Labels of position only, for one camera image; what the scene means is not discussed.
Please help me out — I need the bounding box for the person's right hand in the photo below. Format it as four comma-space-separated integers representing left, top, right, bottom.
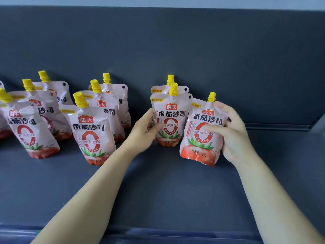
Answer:
203, 101, 257, 166

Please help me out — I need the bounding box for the person's left hand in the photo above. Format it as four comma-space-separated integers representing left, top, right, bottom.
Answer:
124, 108, 163, 155

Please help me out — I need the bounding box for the dark blue shelf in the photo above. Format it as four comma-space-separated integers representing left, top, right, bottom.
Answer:
0, 5, 325, 244

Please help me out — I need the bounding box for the person's left forearm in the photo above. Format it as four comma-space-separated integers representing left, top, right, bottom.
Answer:
31, 142, 145, 244

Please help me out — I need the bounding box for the person's right forearm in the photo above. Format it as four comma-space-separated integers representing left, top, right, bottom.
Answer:
235, 152, 325, 244

